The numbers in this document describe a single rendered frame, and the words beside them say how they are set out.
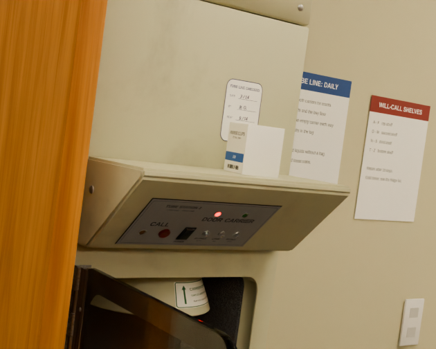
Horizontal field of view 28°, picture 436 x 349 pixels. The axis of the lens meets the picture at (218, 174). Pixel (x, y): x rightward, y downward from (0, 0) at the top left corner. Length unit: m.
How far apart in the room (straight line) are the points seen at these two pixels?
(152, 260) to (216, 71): 0.25
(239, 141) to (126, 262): 0.20
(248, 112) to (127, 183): 0.27
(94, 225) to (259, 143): 0.22
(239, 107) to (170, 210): 0.21
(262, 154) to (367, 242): 0.99
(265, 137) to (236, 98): 0.09
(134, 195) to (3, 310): 0.19
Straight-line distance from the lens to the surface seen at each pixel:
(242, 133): 1.03
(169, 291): 1.12
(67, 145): 0.87
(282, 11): 1.15
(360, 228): 1.97
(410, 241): 2.11
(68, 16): 0.89
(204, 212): 0.99
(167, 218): 0.97
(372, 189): 1.97
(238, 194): 0.98
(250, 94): 1.12
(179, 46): 1.05
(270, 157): 1.04
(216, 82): 1.08
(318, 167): 1.84
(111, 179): 0.93
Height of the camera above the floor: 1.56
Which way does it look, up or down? 3 degrees down
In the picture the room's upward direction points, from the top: 8 degrees clockwise
